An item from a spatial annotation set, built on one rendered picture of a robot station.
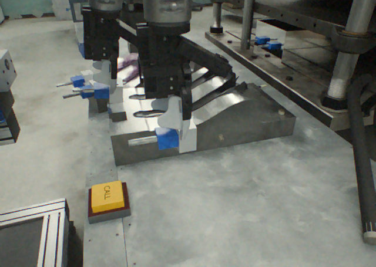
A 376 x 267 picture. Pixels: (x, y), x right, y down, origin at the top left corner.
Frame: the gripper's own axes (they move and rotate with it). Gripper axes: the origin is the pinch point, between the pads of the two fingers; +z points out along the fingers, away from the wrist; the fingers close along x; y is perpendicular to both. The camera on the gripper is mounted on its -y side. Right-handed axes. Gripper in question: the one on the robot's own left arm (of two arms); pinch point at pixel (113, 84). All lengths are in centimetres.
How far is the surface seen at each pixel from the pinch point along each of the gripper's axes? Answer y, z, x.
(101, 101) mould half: 3.2, 11.9, -9.6
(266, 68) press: -73, 11, -36
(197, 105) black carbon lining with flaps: -21.6, 0.5, 9.9
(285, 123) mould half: -44.8, 0.6, 19.0
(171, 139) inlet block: -8.9, -5.3, 30.1
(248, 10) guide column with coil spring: -74, -7, -70
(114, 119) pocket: 0.2, 6.0, 8.3
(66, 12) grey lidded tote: 64, 175, -632
